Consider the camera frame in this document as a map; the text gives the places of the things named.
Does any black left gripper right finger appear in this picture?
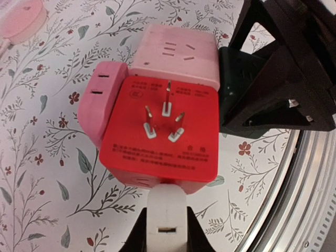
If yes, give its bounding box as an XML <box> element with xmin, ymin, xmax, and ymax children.
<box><xmin>187</xmin><ymin>206</ymin><xmax>216</xmax><ymax>252</ymax></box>

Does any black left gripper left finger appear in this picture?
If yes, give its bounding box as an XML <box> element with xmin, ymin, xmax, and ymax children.
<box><xmin>121</xmin><ymin>207</ymin><xmax>147</xmax><ymax>252</ymax></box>

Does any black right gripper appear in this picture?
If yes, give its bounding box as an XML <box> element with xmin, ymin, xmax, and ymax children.
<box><xmin>219</xmin><ymin>1</ymin><xmax>335</xmax><ymax>134</ymax></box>

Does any white plug adapter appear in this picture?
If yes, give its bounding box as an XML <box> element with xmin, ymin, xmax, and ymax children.
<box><xmin>146</xmin><ymin>184</ymin><xmax>187</xmax><ymax>251</ymax></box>

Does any red cube socket adapter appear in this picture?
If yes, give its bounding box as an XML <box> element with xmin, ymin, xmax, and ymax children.
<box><xmin>99</xmin><ymin>76</ymin><xmax>219</xmax><ymax>194</ymax></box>

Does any pink plug adapter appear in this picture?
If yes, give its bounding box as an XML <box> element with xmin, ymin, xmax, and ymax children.
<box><xmin>77</xmin><ymin>61</ymin><xmax>128</xmax><ymax>149</ymax></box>

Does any dark green cube socket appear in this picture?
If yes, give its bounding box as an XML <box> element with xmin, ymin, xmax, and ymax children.
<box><xmin>218</xmin><ymin>47</ymin><xmax>297</xmax><ymax>139</ymax></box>

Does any light pink cube socket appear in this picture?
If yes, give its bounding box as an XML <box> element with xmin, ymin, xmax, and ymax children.
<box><xmin>129</xmin><ymin>24</ymin><xmax>220</xmax><ymax>90</ymax></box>

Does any floral table cloth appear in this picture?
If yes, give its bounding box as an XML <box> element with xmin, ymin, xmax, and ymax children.
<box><xmin>1</xmin><ymin>1</ymin><xmax>299</xmax><ymax>251</ymax></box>

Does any pink round cable reel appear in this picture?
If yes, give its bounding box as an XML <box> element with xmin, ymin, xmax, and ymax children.
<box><xmin>1</xmin><ymin>1</ymin><xmax>47</xmax><ymax>45</ymax></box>

